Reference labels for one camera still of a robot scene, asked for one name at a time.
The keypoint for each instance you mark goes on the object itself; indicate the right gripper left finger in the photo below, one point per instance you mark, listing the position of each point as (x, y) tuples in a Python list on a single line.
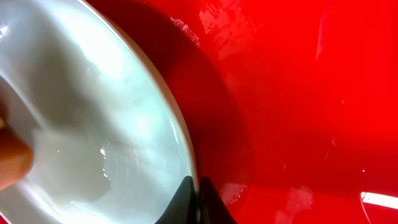
[(182, 208)]

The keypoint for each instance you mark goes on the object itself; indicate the red plastic tray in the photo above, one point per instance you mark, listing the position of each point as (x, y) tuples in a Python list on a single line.
[(291, 106)]

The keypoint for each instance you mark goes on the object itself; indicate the green and orange sponge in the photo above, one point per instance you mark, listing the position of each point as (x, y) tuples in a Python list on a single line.
[(16, 156)]

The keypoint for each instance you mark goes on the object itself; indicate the light blue plate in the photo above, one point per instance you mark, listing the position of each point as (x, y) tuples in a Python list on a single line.
[(110, 143)]

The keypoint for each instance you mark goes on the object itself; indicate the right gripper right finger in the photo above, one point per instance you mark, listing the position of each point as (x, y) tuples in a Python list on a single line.
[(212, 208)]

